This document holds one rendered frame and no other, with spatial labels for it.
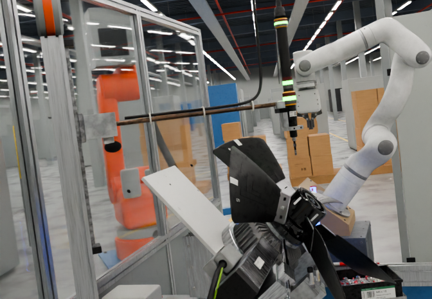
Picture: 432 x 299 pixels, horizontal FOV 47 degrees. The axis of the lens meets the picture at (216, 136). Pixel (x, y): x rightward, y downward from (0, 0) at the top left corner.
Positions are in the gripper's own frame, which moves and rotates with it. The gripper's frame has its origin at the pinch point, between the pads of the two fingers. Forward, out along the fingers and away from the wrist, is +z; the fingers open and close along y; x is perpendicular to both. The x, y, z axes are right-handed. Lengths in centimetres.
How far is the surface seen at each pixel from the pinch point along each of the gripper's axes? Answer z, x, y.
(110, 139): -6, 86, 48
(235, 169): 6, 84, 12
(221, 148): 2, 54, 25
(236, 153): 2, 81, 12
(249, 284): 32, 101, 7
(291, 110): -8, 52, -1
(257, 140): 1.6, 41.7, 14.4
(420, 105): 2, -129, -55
